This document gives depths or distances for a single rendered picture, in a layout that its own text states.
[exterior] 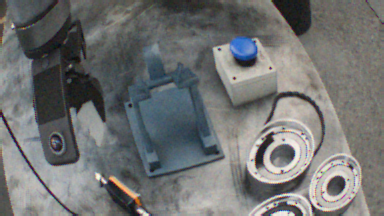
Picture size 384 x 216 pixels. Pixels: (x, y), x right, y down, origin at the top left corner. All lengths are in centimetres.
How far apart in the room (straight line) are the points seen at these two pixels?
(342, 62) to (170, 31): 117
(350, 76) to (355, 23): 36
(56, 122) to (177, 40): 50
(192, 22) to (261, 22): 11
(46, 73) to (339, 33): 177
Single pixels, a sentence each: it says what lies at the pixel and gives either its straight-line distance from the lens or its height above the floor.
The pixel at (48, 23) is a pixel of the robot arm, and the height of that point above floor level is 120.
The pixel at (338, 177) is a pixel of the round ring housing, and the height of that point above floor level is 82.
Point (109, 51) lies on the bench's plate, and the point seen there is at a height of 80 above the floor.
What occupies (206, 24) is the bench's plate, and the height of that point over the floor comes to 80.
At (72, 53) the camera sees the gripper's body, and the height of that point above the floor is 111.
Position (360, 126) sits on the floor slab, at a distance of 192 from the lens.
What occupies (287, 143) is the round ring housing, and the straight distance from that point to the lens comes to 84.
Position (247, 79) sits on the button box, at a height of 84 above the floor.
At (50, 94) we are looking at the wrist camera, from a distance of 55.
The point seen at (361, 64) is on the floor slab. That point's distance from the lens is 212.
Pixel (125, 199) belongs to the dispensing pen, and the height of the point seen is 84.
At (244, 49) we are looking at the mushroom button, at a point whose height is 87.
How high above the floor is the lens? 151
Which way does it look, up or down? 50 degrees down
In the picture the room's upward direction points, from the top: 11 degrees counter-clockwise
